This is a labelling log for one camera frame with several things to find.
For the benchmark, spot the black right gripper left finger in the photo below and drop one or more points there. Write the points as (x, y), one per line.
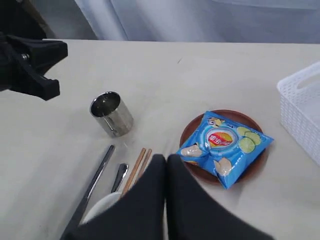
(138, 215)

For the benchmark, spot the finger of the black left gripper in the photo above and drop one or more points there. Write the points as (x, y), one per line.
(41, 54)
(32, 83)

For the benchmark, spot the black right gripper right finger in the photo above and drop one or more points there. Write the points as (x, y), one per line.
(193, 215)

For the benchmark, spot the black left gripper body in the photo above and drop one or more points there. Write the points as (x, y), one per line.
(14, 57)

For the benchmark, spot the cream ceramic bowl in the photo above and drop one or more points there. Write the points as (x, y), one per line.
(101, 206)

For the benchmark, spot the wooden chopstick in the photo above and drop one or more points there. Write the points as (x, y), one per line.
(133, 172)
(145, 160)

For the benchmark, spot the stainless steel spoon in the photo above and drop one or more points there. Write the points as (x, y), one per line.
(121, 173)

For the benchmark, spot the stainless steel knife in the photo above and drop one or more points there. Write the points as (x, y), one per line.
(81, 208)

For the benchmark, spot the blue snack bag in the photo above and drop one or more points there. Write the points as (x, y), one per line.
(223, 147)

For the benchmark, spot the stainless steel cup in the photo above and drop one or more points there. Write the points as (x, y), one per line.
(111, 113)

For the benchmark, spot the white plastic woven basket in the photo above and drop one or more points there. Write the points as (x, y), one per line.
(300, 109)

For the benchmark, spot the white curtain backdrop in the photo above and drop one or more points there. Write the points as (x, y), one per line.
(231, 21)

